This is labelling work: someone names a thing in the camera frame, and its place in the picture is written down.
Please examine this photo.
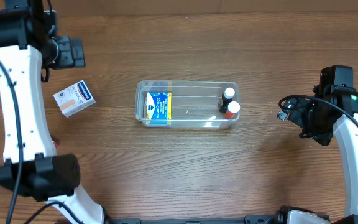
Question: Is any white Hansaplast plaster box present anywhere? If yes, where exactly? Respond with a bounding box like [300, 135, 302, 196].
[53, 80, 96, 117]

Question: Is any orange bottle white cap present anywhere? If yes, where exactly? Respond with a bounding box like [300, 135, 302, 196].
[223, 101, 241, 119]

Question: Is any dark bottle white cap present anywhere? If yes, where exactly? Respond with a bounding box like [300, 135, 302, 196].
[218, 87, 236, 113]

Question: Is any clear plastic container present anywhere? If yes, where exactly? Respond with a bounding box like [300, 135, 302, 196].
[135, 80, 241, 129]

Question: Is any blue yellow VapoDrops box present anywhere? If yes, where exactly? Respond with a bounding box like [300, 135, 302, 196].
[144, 92, 172, 127]

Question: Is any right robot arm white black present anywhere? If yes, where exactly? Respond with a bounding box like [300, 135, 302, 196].
[277, 85, 358, 223]

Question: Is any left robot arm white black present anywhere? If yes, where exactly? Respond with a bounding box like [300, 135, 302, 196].
[0, 0, 111, 223]

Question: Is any red white small box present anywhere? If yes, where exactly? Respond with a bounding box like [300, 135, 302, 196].
[52, 140, 59, 149]

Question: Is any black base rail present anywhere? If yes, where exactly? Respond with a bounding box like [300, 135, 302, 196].
[104, 211, 329, 224]

